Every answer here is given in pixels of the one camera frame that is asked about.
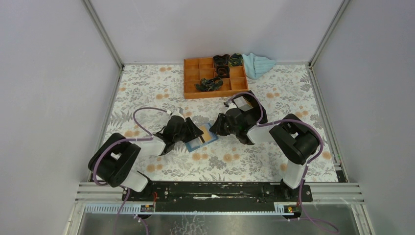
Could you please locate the gold black credit card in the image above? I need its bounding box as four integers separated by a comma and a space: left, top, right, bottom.
199, 124, 215, 144

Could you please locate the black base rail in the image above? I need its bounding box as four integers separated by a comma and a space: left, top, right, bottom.
122, 181, 313, 212

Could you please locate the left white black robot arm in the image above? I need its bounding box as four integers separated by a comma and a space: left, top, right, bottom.
88, 114, 204, 201

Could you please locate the light blue folded cloth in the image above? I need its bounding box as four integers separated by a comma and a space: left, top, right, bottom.
242, 53, 276, 80

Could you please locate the white card in box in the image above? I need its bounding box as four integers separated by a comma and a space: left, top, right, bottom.
233, 96, 254, 112

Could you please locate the black rolled band centre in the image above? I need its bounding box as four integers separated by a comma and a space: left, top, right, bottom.
215, 65, 230, 78

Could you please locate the black rolled band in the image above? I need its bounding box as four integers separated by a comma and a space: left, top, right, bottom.
215, 65, 230, 78
213, 54, 230, 67
228, 53, 243, 67

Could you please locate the black tangled band pile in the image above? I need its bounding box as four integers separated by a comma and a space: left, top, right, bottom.
194, 77, 223, 92

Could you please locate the blue leather card holder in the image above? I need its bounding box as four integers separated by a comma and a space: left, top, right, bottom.
185, 123, 219, 152

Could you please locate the orange compartment tray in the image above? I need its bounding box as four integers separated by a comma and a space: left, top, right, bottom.
184, 53, 249, 99

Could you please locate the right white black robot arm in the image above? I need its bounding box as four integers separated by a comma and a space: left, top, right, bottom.
210, 107, 323, 202

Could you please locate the black rolled band left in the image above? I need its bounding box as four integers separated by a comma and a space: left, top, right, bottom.
213, 54, 230, 67

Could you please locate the black rolled band top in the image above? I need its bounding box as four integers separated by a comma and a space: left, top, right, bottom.
228, 53, 243, 67

